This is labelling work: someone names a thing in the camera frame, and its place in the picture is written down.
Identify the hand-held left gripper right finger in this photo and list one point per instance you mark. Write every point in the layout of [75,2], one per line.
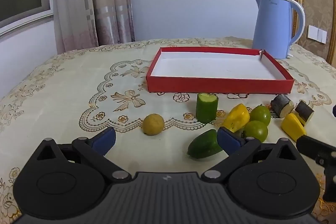
[227,142]

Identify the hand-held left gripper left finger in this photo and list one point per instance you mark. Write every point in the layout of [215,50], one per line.
[105,139]

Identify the red cardboard box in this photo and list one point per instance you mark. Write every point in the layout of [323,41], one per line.
[210,66]

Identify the yellow round lime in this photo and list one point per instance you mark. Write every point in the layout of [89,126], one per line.
[153,124]

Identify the white wall switch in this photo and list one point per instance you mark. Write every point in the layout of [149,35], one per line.
[317,33]

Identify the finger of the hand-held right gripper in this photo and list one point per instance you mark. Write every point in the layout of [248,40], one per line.
[319,149]
[334,111]

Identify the green lime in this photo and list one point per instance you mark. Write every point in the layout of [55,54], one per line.
[257,130]
[261,115]

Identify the blue electric kettle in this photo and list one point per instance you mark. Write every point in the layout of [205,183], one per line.
[273,27]

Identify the eggplant piece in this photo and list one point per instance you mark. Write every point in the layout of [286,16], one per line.
[281,106]
[305,111]

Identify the cucumber cylinder piece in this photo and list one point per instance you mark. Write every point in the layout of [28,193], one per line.
[206,108]

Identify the pink patterned curtain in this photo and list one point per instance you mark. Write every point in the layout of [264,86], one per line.
[92,3]

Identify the yellow pepper piece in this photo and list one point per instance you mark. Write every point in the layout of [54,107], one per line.
[292,127]
[236,117]

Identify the cucumber end piece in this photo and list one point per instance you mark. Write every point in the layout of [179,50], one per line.
[203,146]

